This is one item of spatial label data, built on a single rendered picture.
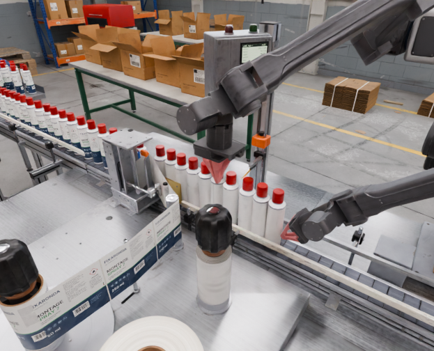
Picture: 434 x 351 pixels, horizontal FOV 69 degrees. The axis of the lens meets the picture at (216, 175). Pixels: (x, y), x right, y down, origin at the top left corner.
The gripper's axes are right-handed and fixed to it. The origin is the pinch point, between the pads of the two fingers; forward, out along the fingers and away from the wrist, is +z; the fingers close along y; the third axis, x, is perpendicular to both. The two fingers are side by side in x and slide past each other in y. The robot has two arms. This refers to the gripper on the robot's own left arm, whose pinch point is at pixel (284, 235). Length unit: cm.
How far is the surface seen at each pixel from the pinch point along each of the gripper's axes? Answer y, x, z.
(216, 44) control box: 0, -53, -24
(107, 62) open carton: -147, -205, 179
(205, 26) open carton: -370, -240, 193
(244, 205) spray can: 2.1, -14.5, 3.2
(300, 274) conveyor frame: 4.9, 11.3, 0.5
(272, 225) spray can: 2.7, -5.1, -1.3
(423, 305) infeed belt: -2.3, 33.5, -20.5
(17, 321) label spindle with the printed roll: 63, -28, 12
